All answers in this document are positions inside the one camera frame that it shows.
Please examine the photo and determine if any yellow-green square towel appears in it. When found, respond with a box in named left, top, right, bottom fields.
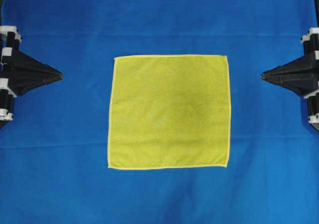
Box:
left=107, top=54, right=231, bottom=170

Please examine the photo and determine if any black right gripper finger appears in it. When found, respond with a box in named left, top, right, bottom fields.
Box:
left=261, top=76, right=319, bottom=97
left=261, top=56, right=315, bottom=78

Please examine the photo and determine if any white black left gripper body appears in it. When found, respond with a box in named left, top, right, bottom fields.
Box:
left=0, top=25, right=21, bottom=128

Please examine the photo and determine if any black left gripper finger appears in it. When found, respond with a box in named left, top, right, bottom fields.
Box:
left=7, top=74, right=63, bottom=97
left=2, top=47, right=63, bottom=78

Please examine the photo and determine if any blue table cloth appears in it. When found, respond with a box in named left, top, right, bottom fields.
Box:
left=0, top=0, right=319, bottom=224

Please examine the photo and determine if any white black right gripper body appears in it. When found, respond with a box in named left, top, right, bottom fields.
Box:
left=301, top=27, right=319, bottom=131

